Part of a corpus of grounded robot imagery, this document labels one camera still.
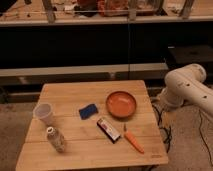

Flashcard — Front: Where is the translucent plastic cup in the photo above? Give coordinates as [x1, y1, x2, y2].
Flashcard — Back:
[33, 103, 53, 126]

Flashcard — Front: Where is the black rectangular box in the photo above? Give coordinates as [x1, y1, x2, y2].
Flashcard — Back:
[97, 118, 121, 143]

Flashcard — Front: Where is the orange toy carrot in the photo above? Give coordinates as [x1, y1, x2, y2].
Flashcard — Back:
[124, 126, 144, 154]

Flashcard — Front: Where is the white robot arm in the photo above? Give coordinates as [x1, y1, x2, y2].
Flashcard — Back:
[159, 64, 213, 118]

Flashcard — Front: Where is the black floor cable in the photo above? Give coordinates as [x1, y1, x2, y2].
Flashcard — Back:
[151, 103, 174, 154]

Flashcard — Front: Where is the blue sponge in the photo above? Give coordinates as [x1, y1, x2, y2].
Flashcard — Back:
[79, 104, 98, 120]

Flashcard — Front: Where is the wooden folding table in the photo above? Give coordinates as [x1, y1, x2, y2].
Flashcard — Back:
[16, 80, 168, 171]

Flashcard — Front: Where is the orange bowl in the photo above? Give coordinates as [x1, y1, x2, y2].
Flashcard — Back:
[106, 91, 137, 118]

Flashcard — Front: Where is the black box on shelf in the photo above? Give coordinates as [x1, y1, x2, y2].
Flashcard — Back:
[165, 45, 213, 74]

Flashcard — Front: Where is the metal shelf rack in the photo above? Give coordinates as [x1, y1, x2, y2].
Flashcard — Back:
[0, 0, 213, 88]

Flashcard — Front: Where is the small clear plastic bottle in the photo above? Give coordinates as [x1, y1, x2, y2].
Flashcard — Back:
[46, 127, 65, 153]

